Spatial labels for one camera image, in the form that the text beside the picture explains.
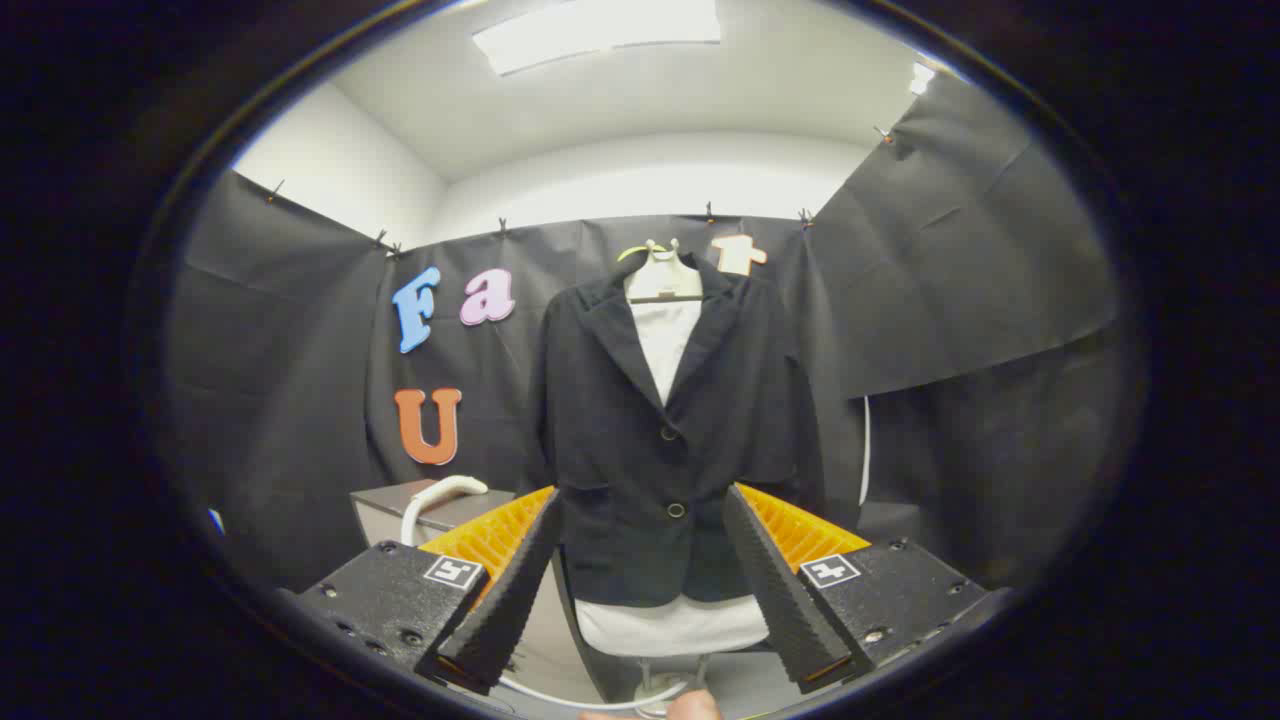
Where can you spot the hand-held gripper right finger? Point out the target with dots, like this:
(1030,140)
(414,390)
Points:
(780,600)

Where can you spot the grey cabinet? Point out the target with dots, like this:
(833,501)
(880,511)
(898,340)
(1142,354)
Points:
(385,520)

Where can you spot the black backdrop cloth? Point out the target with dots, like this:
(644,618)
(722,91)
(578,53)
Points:
(300,400)

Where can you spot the white mannequin torso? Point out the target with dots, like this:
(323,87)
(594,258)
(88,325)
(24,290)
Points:
(668,340)

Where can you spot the black suit jacket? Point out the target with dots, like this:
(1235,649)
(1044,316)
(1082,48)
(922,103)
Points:
(620,450)

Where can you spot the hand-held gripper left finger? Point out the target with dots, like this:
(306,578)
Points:
(505,600)

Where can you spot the ceiling light panel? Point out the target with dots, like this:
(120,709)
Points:
(600,30)

